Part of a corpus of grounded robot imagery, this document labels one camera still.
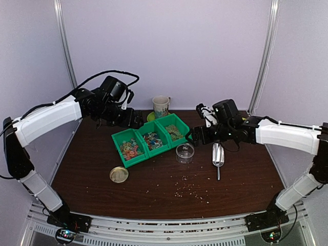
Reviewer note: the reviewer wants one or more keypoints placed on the patterned ceramic mug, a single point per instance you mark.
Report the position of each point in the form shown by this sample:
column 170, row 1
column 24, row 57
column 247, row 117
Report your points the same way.
column 161, row 106

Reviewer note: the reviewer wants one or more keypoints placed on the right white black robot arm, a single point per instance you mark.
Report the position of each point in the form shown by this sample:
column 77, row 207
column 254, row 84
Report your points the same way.
column 224, row 122

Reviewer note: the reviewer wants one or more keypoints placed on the gold round lid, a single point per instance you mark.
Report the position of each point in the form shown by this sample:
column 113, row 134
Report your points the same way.
column 118, row 174

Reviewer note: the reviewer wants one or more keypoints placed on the left aluminium frame post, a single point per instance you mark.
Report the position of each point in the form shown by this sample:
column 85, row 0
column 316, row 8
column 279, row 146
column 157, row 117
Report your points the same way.
column 64, row 41

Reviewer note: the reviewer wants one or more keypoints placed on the aluminium frame post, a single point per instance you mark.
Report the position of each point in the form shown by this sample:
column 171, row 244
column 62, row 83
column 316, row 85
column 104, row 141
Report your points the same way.
column 267, row 50
column 64, row 41

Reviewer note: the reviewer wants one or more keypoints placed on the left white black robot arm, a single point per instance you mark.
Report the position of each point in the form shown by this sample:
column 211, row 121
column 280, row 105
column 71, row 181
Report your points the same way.
column 108, row 102

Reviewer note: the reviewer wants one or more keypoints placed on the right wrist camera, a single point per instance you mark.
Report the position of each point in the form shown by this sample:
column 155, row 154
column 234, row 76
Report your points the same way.
column 207, row 114

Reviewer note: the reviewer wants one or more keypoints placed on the green saucer plate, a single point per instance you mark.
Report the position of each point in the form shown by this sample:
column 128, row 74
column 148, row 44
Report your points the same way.
column 151, row 117

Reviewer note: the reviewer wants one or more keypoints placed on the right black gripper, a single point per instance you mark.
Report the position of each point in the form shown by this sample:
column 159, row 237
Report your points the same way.
column 196, row 142

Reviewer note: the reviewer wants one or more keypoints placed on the silver metal scoop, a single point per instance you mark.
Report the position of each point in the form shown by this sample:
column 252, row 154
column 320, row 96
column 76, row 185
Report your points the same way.
column 218, row 157

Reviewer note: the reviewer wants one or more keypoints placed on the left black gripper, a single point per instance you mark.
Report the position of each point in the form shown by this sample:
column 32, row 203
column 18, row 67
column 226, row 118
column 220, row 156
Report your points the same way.
column 127, row 122

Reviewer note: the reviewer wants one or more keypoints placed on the green candy bin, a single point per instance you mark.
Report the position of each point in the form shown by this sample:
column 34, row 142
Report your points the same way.
column 175, row 128
column 155, row 138
column 130, row 147

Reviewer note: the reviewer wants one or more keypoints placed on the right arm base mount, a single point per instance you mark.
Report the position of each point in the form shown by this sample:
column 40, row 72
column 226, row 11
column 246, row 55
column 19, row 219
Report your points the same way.
column 265, row 220

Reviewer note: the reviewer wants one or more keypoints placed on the clear plastic round container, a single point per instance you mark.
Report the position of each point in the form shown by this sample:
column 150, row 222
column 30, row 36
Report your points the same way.
column 185, row 153

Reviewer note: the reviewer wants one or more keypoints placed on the front aluminium rail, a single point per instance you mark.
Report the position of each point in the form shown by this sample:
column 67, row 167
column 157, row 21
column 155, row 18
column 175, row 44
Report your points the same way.
column 227, row 230

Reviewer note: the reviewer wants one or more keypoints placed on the right aluminium frame post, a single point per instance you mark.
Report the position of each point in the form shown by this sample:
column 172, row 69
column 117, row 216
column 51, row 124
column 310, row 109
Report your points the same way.
column 267, row 50

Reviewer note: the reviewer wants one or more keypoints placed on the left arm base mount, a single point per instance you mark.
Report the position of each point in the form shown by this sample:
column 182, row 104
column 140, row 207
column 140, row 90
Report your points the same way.
column 73, row 222

